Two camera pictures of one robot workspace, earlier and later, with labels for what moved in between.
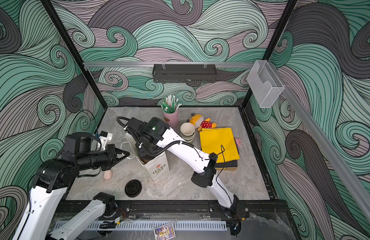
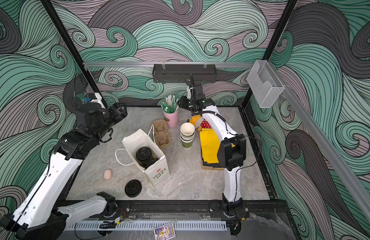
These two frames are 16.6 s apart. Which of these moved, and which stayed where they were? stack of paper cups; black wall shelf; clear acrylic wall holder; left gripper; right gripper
Moved: left gripper; right gripper
Stayed: stack of paper cups; clear acrylic wall holder; black wall shelf
